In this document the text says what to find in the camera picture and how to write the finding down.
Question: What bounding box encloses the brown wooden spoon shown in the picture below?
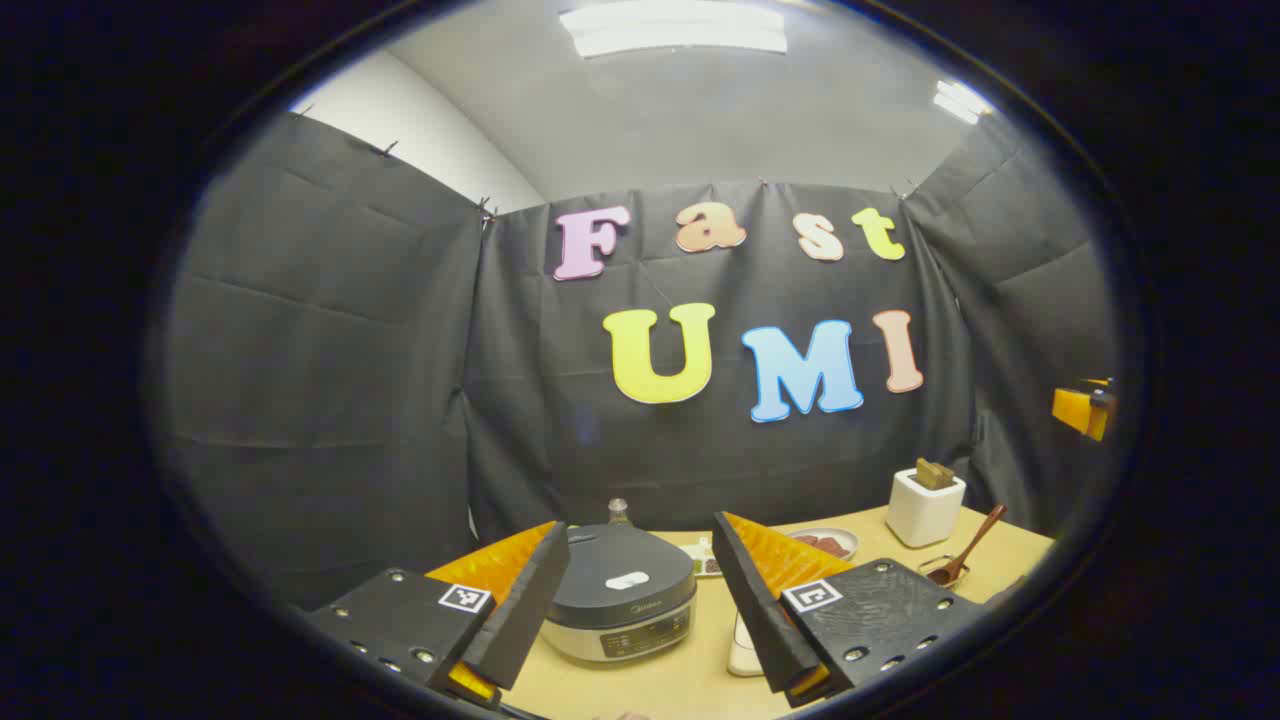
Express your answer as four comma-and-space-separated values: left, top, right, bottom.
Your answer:
928, 505, 1007, 586

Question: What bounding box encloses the large ceiling light panel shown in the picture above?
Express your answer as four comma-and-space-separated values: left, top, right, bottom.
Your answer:
558, 2, 789, 59

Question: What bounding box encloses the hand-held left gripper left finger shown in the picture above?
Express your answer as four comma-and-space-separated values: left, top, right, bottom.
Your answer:
305, 520, 571, 711

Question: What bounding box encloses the grey rice cooker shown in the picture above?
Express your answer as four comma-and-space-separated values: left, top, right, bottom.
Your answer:
542, 524, 698, 664

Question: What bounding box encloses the black backdrop cloth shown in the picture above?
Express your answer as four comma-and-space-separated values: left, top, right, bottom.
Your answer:
165, 110, 1121, 611

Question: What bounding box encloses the white round plate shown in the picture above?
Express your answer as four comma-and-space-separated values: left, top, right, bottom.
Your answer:
785, 527, 859, 561

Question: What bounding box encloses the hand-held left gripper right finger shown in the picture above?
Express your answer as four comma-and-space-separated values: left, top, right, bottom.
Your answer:
712, 512, 986, 709

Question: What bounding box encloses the white toaster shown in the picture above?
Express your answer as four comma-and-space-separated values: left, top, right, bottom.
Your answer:
886, 468, 967, 548

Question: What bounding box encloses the small ceiling light panel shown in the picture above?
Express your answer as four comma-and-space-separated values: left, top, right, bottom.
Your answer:
933, 80, 996, 126

